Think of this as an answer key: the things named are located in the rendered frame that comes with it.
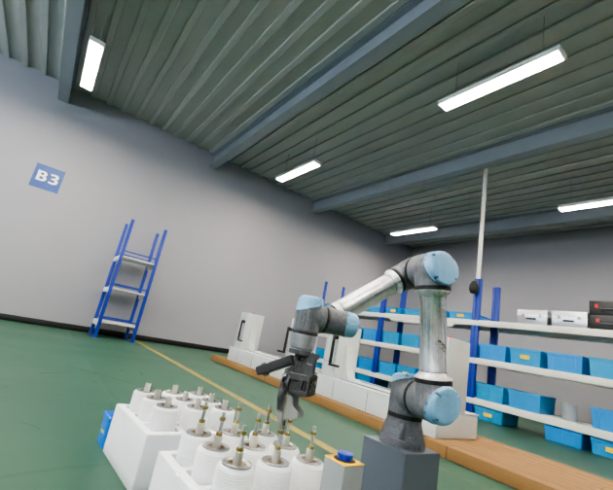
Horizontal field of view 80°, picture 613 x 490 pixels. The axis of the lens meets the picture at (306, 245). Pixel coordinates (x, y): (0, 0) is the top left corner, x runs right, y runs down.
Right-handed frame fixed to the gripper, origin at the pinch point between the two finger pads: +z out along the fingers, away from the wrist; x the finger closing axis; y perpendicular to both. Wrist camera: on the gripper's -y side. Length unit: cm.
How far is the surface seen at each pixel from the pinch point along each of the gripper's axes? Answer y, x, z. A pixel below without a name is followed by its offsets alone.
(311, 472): 9.1, 6.3, 10.8
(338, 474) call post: 19.2, -6.0, 5.7
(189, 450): -24.6, -3.2, 13.0
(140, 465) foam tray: -48, 7, 26
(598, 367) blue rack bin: 193, 414, -55
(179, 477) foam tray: -20.5, -10.5, 17.0
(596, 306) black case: 193, 417, -123
